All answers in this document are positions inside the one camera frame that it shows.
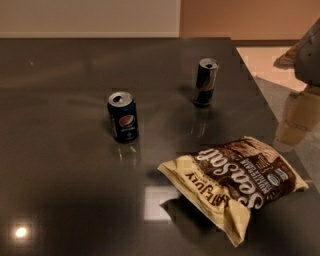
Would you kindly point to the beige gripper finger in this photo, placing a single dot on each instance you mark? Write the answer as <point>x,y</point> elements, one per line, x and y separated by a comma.
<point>300,115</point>

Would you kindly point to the blue pepsi can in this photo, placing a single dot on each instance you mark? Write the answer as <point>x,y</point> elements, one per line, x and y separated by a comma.
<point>123,116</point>

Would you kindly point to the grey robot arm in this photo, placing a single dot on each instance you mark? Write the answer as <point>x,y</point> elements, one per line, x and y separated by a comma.
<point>307,61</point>

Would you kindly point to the tall blue silver energy can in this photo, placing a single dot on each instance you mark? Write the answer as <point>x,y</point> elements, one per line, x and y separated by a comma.
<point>205,82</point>

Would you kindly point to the yellow brown snack bag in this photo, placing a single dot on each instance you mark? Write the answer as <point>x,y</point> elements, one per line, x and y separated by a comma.
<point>227,182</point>

